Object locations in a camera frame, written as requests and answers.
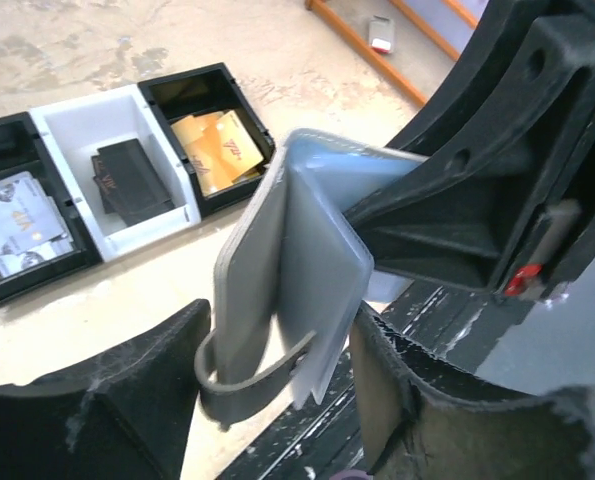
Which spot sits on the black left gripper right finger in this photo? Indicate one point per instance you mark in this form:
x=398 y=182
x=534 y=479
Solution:
x=468 y=428

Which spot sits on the silver cards stack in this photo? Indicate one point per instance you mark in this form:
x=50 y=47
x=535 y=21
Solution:
x=32 y=230

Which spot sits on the gold cards stack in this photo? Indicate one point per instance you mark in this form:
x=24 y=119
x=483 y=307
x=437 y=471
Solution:
x=219 y=148

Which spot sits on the black bin left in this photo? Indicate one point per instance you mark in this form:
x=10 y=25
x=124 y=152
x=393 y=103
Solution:
x=22 y=149

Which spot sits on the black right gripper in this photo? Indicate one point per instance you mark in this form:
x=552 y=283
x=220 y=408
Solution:
x=504 y=201

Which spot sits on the grey card holder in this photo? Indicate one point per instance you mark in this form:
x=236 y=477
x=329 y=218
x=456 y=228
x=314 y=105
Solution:
x=291 y=276

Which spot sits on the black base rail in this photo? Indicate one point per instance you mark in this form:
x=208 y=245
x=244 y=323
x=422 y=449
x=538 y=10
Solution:
x=370 y=394

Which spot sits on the black cards stack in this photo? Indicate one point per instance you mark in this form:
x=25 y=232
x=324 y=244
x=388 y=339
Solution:
x=128 y=183

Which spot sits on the white middle bin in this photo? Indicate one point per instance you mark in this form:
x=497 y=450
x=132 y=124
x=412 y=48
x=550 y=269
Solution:
x=75 y=129

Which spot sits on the orange wooden rack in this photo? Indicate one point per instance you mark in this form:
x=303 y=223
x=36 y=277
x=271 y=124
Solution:
x=430 y=36

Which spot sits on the black bin with gold cards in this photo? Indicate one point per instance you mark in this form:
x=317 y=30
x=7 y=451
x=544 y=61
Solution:
x=197 y=92

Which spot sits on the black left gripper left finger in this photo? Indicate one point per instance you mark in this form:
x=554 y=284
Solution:
x=124 y=413

